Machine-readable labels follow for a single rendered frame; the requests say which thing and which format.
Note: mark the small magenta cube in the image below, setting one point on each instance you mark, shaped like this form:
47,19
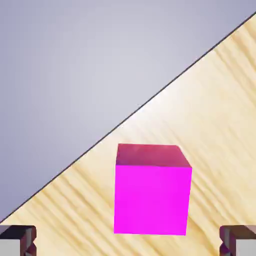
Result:
152,200

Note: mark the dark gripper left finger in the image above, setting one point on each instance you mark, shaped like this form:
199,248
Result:
18,240

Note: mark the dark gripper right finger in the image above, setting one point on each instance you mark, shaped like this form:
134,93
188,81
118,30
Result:
238,240

